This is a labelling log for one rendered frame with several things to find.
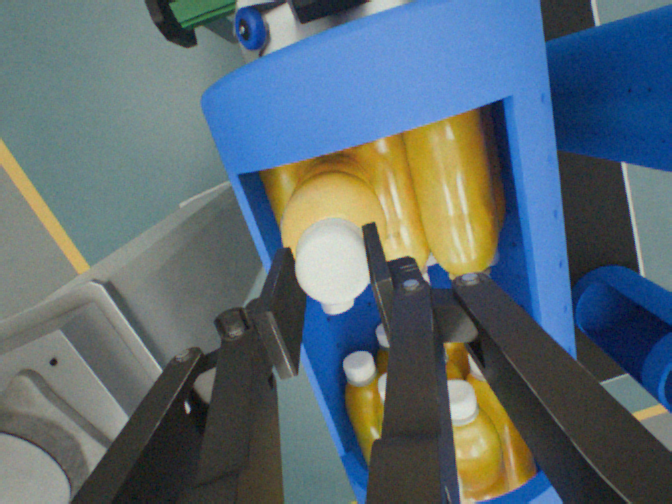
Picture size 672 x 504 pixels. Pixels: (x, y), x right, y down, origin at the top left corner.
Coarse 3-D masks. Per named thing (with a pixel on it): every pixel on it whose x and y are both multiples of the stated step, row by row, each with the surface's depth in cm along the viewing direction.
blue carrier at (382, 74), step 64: (448, 0) 21; (512, 0) 23; (256, 64) 23; (320, 64) 22; (384, 64) 21; (448, 64) 22; (512, 64) 24; (256, 128) 25; (320, 128) 23; (384, 128) 23; (512, 128) 25; (256, 192) 40; (512, 192) 42; (512, 256) 46; (320, 320) 49; (320, 384) 44
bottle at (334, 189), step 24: (312, 168) 31; (336, 168) 28; (360, 168) 33; (312, 192) 23; (336, 192) 23; (360, 192) 23; (288, 216) 23; (312, 216) 22; (336, 216) 22; (360, 216) 22; (384, 216) 25; (288, 240) 23; (384, 240) 24
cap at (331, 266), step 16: (304, 240) 20; (320, 240) 19; (336, 240) 19; (352, 240) 19; (304, 256) 19; (320, 256) 19; (336, 256) 19; (352, 256) 19; (304, 272) 20; (320, 272) 20; (336, 272) 20; (352, 272) 20; (368, 272) 20; (304, 288) 20; (320, 288) 20; (336, 288) 20; (352, 288) 20
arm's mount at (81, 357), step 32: (64, 320) 49; (96, 320) 52; (0, 352) 48; (32, 352) 47; (64, 352) 47; (96, 352) 50; (128, 352) 55; (0, 384) 49; (64, 384) 49; (96, 384) 49; (128, 384) 53; (96, 416) 50; (128, 416) 51
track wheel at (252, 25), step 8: (240, 8) 43; (248, 8) 43; (240, 16) 44; (248, 16) 43; (256, 16) 43; (240, 24) 44; (248, 24) 43; (256, 24) 43; (264, 24) 44; (240, 32) 45; (248, 32) 44; (256, 32) 43; (264, 32) 44; (240, 40) 46; (248, 40) 45; (256, 40) 44; (264, 40) 45; (248, 48) 45; (256, 48) 45
